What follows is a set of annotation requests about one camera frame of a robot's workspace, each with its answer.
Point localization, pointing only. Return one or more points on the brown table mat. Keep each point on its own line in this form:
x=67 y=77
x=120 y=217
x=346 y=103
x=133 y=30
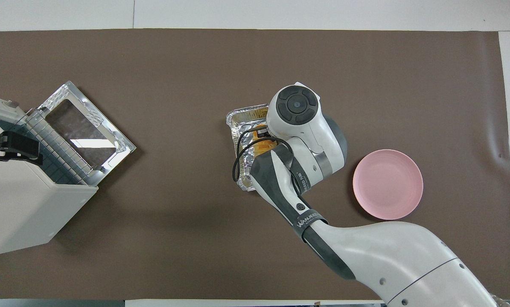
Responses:
x=195 y=256

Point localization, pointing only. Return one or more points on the pink round plate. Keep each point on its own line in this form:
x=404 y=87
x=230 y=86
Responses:
x=388 y=184

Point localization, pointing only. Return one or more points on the yellow sliced bread loaf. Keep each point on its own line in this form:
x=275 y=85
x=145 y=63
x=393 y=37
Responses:
x=263 y=147

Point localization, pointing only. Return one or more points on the aluminium foil tray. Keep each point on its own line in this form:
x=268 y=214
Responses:
x=246 y=117

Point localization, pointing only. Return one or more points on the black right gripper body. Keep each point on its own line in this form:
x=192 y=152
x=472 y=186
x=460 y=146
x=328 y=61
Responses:
x=262 y=132

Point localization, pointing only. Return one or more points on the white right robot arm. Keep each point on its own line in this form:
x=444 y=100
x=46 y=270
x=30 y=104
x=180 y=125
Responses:
x=387 y=256

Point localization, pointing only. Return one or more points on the glass oven door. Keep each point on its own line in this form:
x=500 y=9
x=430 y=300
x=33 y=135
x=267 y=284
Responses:
x=88 y=113

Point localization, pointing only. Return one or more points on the cream toaster oven body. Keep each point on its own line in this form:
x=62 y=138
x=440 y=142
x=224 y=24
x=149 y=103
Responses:
x=20 y=204

